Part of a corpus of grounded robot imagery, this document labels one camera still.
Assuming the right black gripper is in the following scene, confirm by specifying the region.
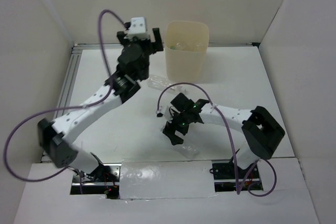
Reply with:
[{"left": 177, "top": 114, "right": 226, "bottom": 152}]
[{"left": 163, "top": 108, "right": 191, "bottom": 145}]

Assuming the clear bottle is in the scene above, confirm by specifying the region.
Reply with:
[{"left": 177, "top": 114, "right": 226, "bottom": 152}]
[
  {"left": 172, "top": 41, "right": 207, "bottom": 52},
  {"left": 174, "top": 143, "right": 199, "bottom": 159},
  {"left": 147, "top": 74, "right": 187, "bottom": 94}
]

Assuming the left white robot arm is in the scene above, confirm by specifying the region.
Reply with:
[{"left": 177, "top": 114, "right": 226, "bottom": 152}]
[{"left": 37, "top": 28, "right": 163, "bottom": 182}]

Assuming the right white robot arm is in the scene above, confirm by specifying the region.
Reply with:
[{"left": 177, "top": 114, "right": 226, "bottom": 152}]
[{"left": 163, "top": 93, "right": 285, "bottom": 178}]

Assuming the beige plastic bin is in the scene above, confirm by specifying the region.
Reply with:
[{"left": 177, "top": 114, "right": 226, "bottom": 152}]
[{"left": 164, "top": 20, "right": 209, "bottom": 82}]

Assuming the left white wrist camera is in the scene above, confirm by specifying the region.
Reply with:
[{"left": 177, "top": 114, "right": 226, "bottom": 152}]
[{"left": 127, "top": 17, "right": 149, "bottom": 40}]

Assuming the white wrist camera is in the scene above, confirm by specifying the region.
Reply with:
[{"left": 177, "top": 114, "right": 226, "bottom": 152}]
[
  {"left": 156, "top": 106, "right": 171, "bottom": 120},
  {"left": 127, "top": 17, "right": 149, "bottom": 40}
]

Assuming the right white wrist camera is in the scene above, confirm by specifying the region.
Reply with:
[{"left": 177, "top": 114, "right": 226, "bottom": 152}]
[{"left": 156, "top": 106, "right": 171, "bottom": 120}]

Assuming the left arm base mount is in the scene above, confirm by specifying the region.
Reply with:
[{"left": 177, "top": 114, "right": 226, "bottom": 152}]
[{"left": 70, "top": 163, "right": 121, "bottom": 199}]

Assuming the aluminium frame rail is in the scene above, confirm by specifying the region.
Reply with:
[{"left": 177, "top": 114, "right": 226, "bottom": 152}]
[{"left": 41, "top": 42, "right": 260, "bottom": 159}]

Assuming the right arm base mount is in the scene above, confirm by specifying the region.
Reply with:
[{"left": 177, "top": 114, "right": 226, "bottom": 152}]
[{"left": 209, "top": 161, "right": 263, "bottom": 193}]

